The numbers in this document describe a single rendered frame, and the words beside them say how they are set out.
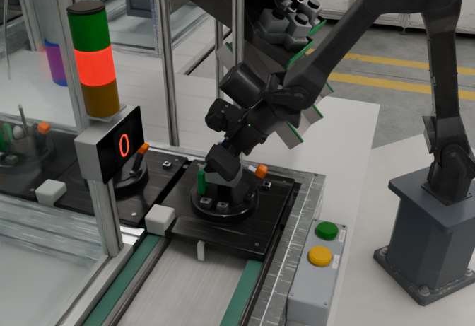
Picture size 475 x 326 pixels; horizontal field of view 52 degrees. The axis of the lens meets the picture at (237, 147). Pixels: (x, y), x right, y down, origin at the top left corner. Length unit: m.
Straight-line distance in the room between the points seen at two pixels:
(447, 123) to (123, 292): 0.61
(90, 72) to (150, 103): 0.93
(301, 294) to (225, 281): 0.15
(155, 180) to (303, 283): 0.40
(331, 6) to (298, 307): 4.23
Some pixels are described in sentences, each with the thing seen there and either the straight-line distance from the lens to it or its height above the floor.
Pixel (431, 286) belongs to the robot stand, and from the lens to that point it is 1.02.
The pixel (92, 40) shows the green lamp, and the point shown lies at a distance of 0.68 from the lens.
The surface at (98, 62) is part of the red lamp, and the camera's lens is 0.70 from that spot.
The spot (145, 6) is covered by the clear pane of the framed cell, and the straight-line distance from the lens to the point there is 1.92.
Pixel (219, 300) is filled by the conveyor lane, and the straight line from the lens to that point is 0.90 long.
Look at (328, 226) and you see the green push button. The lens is 0.96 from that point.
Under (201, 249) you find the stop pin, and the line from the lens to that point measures 0.93.
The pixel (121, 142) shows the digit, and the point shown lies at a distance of 0.76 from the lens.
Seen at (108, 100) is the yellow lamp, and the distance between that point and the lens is 0.72.
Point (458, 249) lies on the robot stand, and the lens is 0.98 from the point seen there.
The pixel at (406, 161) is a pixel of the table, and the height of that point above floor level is 0.86.
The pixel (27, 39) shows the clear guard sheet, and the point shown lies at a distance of 0.66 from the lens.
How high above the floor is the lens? 1.61
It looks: 33 degrees down
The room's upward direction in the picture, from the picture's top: straight up
